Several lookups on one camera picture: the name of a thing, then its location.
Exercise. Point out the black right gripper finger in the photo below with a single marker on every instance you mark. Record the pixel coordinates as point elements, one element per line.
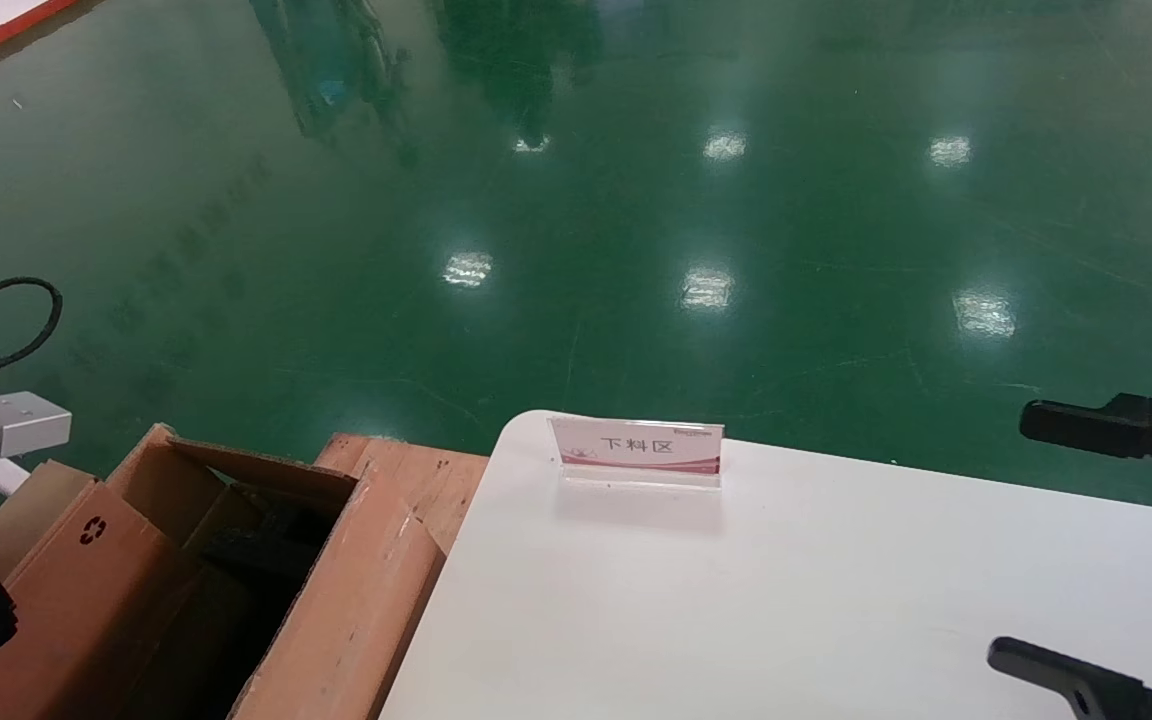
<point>1096,685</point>
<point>1086,425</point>

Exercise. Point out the small cardboard box recycling symbol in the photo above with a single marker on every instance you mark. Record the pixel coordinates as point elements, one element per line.
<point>76,590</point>

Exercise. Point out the large open cardboard box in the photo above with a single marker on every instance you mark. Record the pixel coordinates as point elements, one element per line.
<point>366,600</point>

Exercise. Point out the black foam insert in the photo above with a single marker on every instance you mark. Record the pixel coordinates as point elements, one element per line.
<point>256,550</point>

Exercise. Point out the clear acrylic table sign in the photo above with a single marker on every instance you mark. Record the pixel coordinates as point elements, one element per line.
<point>636,447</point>

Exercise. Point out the wooden pallet board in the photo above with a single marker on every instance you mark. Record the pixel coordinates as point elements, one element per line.
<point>426,480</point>

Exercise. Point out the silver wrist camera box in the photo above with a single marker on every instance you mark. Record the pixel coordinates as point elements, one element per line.
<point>26,420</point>

